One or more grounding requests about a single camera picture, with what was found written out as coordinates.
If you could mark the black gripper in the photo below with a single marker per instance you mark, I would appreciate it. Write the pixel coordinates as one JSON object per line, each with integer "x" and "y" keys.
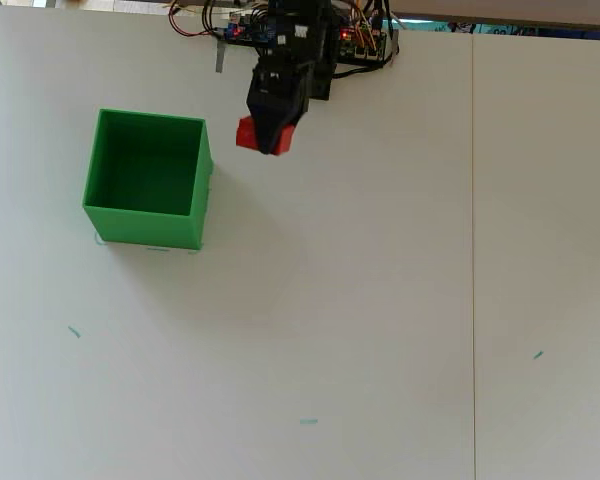
{"x": 280, "y": 90}

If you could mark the red rectangular block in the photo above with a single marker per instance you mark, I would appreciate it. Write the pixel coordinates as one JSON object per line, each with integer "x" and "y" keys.
{"x": 245, "y": 135}

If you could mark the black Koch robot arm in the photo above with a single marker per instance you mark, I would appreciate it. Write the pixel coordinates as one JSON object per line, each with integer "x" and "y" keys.
{"x": 310, "y": 45}

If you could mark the green square plastic bin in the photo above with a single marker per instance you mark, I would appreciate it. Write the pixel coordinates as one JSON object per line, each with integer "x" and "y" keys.
{"x": 145, "y": 220}

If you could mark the grey tape strip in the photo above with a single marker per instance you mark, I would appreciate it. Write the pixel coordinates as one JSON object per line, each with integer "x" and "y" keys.
{"x": 220, "y": 55}

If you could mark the blue controller circuit board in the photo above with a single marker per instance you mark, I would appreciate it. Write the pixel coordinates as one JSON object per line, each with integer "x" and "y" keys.
{"x": 245, "y": 33}

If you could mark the circuit board with jumper headers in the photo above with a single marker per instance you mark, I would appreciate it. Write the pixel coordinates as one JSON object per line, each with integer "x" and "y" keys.
{"x": 375, "y": 50}

